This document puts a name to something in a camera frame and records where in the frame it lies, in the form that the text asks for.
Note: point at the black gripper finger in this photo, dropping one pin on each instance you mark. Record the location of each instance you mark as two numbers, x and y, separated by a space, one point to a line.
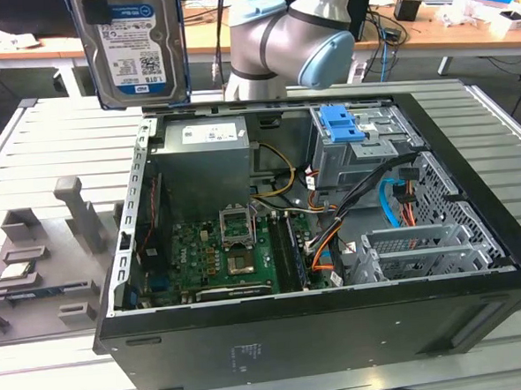
99 12

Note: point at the hard disk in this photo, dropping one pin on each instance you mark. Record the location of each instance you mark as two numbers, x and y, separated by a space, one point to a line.
132 48

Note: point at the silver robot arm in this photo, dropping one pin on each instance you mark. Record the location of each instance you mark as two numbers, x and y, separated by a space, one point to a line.
277 39

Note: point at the blue disk bay latch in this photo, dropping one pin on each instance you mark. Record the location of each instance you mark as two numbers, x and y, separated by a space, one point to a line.
340 124

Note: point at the metal disk bay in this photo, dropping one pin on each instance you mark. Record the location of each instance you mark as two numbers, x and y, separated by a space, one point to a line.
423 247

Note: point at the wooden desk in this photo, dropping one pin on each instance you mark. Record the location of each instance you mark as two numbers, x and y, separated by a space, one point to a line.
26 52
454 37

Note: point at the grey power supply unit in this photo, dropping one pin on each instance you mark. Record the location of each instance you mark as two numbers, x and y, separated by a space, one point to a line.
201 163

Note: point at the grey parts rack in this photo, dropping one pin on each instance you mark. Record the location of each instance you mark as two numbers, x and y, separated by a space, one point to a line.
48 261

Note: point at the black computer tower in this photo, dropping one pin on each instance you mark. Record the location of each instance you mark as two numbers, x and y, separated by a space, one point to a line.
357 12

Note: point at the green motherboard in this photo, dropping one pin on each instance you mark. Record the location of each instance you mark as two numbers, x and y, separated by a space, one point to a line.
193 256

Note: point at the silver CPU chip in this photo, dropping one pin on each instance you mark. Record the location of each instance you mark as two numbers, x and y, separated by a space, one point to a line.
16 272

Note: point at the CPU socket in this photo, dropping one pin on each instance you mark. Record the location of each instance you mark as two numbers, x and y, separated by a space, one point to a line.
241 263

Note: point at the metal drive cage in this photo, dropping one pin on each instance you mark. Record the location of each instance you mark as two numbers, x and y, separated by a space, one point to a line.
359 153

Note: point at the RAM stick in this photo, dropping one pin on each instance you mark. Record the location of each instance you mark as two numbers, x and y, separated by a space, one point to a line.
286 255

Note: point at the small black box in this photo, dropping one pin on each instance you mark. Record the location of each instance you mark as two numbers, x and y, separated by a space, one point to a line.
407 8

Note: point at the black graphics card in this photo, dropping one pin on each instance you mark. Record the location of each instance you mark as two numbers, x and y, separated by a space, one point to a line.
233 292

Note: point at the black PC case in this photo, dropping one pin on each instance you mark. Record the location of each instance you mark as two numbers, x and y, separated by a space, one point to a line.
296 343

